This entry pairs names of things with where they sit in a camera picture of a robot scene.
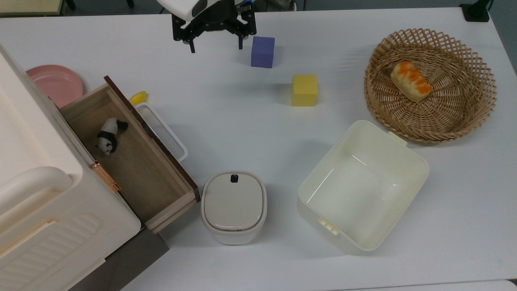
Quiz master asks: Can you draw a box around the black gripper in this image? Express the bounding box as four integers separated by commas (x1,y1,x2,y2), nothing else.
172,0,258,54

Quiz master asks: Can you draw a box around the black and white panda toy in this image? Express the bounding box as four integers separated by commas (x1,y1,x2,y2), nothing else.
96,118,129,156

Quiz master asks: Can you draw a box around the wooden drawer with dark front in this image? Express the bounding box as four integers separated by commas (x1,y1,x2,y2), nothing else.
59,75,201,234

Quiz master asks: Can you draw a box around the orange topped toy bread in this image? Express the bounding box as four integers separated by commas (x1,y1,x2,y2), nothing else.
390,61,433,102

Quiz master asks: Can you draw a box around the purple foam cube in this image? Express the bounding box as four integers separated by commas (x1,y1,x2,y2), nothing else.
250,36,275,69

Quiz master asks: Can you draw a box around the yellow foam cube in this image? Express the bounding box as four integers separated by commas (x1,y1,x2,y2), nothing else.
292,74,318,107

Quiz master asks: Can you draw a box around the pink plastic plate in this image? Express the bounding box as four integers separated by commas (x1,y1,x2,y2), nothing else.
26,65,84,109

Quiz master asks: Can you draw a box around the small beige lidded trash can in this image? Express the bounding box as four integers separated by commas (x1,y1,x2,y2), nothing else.
200,171,268,245

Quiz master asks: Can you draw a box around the copper latch on cream box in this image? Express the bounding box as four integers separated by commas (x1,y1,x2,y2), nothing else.
91,161,122,192

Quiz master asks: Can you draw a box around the open white plastic bin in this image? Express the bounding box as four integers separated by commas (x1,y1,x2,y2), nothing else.
297,120,430,255

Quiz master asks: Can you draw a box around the cream plastic cabinet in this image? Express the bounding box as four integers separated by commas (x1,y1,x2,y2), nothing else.
0,44,142,291

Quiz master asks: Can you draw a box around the woven wicker basket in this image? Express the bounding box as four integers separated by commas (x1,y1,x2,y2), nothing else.
364,28,497,143

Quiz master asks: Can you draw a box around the white drawer handle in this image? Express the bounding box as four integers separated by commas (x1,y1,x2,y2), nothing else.
135,103,189,163

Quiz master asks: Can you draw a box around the black camera stand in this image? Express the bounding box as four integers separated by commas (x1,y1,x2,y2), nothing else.
460,0,491,23

